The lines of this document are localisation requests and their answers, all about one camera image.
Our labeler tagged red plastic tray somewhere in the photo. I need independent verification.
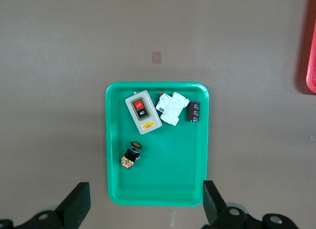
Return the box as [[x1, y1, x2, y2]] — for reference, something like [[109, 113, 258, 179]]
[[305, 0, 316, 94]]

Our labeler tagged small black connector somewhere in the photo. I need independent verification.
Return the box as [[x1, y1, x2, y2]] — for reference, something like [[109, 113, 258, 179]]
[[187, 101, 200, 123]]

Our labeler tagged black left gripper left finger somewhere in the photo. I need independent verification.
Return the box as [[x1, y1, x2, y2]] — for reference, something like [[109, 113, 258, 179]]
[[0, 181, 91, 229]]

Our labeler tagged translucent brown tape patch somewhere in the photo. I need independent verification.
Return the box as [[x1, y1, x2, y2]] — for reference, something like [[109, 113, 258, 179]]
[[151, 51, 162, 65]]

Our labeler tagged green plastic tray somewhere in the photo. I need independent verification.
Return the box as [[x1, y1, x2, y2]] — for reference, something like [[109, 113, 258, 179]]
[[105, 81, 210, 207]]

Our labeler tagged grey on-off switch box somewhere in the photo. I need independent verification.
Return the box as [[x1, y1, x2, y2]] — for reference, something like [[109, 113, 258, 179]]
[[124, 89, 163, 135]]

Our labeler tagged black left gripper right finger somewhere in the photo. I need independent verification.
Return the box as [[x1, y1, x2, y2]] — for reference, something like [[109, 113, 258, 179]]
[[201, 180, 301, 229]]

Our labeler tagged white circuit breaker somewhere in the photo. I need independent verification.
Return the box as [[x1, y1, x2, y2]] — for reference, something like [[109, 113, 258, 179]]
[[155, 91, 190, 127]]

